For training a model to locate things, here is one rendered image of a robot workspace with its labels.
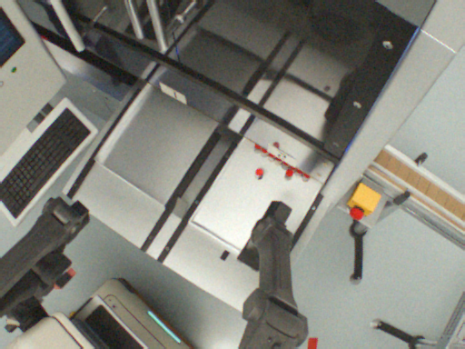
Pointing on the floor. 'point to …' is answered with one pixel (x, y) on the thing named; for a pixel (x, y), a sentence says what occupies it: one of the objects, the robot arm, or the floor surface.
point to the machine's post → (401, 93)
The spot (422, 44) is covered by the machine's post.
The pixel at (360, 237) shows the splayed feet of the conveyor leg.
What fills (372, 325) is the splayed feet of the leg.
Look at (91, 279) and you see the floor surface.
